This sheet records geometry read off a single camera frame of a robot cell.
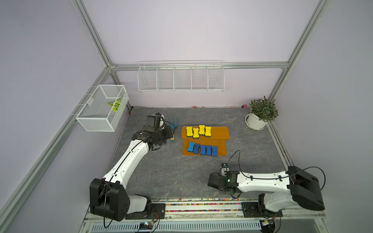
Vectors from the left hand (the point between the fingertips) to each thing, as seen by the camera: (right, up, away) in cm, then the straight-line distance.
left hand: (172, 132), depth 82 cm
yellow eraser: (+10, -1, +3) cm, 10 cm away
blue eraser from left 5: (+26, -13, +12) cm, 32 cm away
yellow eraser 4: (+21, -1, +4) cm, 21 cm away
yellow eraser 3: (+17, +1, +5) cm, 18 cm away
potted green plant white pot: (+56, +12, +9) cm, 58 cm away
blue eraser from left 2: (+14, -12, +12) cm, 22 cm away
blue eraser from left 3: (+18, -12, +11) cm, 25 cm away
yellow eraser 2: (+14, -2, +3) cm, 14 cm away
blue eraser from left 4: (+22, -12, +11) cm, 28 cm away
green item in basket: (-32, +16, -1) cm, 35 cm away
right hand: (+29, -31, 0) cm, 42 cm away
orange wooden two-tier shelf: (+28, -3, +5) cm, 28 cm away
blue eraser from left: (+11, -11, +14) cm, 21 cm away
